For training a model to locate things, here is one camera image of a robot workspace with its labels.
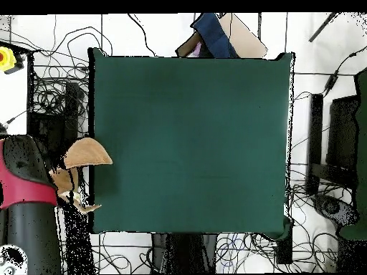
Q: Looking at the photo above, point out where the brown cardboard box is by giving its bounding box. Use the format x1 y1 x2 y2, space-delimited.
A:
175 12 269 59

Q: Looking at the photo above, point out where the tan terry towel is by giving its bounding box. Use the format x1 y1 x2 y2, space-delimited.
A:
48 137 113 215

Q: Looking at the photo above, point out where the dark blue cloth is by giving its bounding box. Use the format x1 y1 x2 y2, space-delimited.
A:
191 12 239 59

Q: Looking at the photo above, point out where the yellow emergency stop button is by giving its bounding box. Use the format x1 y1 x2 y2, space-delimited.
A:
0 46 25 75

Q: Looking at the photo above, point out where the black rod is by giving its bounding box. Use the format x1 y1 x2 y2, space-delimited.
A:
308 11 340 43

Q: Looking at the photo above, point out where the black stand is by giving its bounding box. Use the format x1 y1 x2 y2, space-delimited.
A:
305 93 360 196
28 81 80 161

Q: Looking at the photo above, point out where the grey stand base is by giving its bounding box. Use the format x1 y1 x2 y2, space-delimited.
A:
311 193 360 228

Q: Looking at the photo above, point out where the black power adapter cable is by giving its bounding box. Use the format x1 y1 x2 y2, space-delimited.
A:
322 44 367 97

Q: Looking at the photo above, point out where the pink cloth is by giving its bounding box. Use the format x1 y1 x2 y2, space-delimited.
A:
187 42 201 58

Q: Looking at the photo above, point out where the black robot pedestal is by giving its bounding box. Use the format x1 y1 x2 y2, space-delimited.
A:
151 232 217 273

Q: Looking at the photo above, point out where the dark green table cloth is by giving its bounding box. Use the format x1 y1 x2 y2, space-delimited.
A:
87 47 296 241

